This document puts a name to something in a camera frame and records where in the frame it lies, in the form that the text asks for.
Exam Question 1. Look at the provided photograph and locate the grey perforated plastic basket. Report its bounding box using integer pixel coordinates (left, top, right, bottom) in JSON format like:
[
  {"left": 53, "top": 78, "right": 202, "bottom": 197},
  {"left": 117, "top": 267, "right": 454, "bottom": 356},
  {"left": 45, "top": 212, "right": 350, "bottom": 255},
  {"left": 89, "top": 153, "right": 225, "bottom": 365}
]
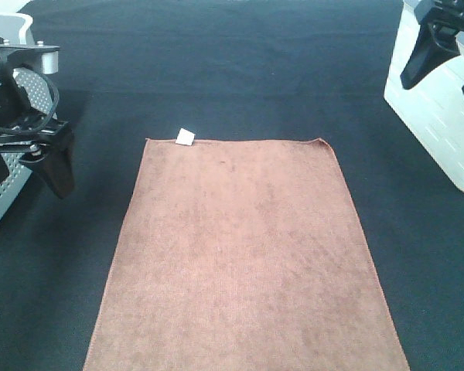
[{"left": 0, "top": 12, "right": 58, "bottom": 220}]

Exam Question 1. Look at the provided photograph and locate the white plastic basket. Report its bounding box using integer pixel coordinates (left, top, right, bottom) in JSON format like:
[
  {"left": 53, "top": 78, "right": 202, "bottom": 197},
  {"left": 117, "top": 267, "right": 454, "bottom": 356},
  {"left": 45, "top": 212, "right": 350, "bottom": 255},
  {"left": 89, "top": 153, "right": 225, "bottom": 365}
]
[{"left": 384, "top": 1, "right": 464, "bottom": 192}]

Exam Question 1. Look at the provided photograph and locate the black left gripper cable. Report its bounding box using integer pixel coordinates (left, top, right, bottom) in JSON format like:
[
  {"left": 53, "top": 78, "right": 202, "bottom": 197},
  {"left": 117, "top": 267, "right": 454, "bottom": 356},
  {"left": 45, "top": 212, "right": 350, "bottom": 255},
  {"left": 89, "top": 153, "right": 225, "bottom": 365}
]
[{"left": 0, "top": 38, "right": 61, "bottom": 137}]

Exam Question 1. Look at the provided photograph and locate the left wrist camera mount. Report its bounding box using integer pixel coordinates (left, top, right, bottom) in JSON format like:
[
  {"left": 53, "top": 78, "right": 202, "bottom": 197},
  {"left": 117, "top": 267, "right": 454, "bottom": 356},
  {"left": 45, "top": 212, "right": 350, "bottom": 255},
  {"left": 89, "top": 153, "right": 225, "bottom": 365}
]
[{"left": 0, "top": 44, "right": 60, "bottom": 75}]

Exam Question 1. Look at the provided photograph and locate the dark grey table mat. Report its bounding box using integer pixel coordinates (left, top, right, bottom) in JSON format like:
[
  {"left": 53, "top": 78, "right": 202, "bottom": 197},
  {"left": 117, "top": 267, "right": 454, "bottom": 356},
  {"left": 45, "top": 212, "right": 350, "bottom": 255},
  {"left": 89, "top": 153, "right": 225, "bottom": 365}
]
[{"left": 0, "top": 1, "right": 464, "bottom": 370}]

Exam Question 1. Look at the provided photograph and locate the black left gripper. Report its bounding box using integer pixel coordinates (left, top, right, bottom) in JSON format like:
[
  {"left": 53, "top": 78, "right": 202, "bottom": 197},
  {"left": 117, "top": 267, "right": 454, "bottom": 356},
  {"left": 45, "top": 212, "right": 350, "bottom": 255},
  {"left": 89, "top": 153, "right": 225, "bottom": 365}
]
[{"left": 0, "top": 39, "right": 75, "bottom": 199}]

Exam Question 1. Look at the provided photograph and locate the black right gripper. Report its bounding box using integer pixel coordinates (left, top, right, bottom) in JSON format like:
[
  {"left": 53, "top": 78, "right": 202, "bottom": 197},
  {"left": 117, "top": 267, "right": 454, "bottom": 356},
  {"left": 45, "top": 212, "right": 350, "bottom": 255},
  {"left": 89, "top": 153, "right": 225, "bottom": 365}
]
[{"left": 400, "top": 1, "right": 464, "bottom": 96}]

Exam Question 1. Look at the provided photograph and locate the brown microfibre towel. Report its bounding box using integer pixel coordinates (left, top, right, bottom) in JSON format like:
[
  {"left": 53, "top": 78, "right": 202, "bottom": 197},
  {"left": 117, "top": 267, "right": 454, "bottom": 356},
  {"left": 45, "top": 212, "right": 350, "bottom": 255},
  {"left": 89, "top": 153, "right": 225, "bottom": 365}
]
[{"left": 84, "top": 138, "right": 408, "bottom": 370}]

